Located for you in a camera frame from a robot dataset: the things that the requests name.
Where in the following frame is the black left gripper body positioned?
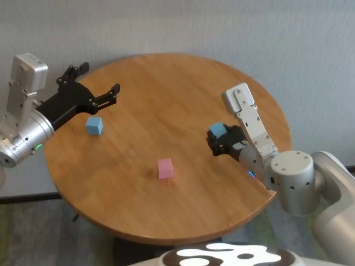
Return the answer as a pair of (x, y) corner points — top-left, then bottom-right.
(35, 80), (98, 131)

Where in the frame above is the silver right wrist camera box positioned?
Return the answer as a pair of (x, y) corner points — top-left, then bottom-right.
(221, 82), (280, 161)

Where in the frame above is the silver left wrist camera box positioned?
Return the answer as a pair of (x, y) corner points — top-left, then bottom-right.
(4, 53), (48, 131)

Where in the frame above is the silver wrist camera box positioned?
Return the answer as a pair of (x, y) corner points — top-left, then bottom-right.
(4, 53), (48, 131)
(221, 82), (280, 161)

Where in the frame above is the dark table pedestal base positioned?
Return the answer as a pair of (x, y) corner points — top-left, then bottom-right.
(112, 234), (224, 266)

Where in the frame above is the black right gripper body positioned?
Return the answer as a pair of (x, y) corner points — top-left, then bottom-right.
(220, 127), (252, 163)

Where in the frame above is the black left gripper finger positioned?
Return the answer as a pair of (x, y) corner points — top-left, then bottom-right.
(56, 62), (90, 85)
(88, 83), (120, 109)

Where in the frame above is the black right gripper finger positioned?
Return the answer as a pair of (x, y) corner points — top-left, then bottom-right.
(225, 124), (241, 139)
(206, 130), (228, 157)

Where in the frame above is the pink cube building block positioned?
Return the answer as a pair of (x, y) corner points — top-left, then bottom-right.
(156, 158), (174, 180)

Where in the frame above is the blue cube building block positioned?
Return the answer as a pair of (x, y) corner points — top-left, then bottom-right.
(85, 116), (104, 137)
(209, 121), (227, 139)

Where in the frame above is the grey glossy robot torso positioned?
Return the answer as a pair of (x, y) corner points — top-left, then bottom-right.
(126, 241), (333, 266)

